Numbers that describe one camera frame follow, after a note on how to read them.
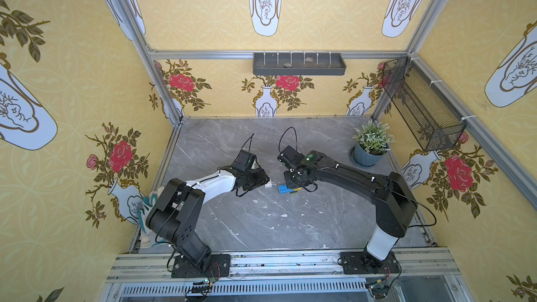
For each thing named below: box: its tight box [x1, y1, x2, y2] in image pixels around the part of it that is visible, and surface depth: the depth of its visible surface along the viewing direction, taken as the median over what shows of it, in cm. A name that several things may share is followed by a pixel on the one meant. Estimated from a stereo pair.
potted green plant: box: [352, 120, 396, 167], surface depth 92 cm
